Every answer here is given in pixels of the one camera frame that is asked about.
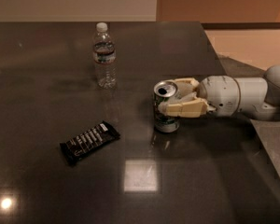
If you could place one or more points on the white green 7up can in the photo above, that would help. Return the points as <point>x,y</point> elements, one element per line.
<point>165,93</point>

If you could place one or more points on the black snack bar wrapper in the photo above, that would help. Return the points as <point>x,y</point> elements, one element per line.
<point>84,144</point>

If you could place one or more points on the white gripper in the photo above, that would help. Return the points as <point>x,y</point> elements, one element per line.
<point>220,94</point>

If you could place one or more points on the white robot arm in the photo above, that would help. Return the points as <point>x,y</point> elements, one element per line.
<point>259,96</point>

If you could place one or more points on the clear plastic water bottle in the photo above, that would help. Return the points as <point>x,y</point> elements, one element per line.
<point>104,55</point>

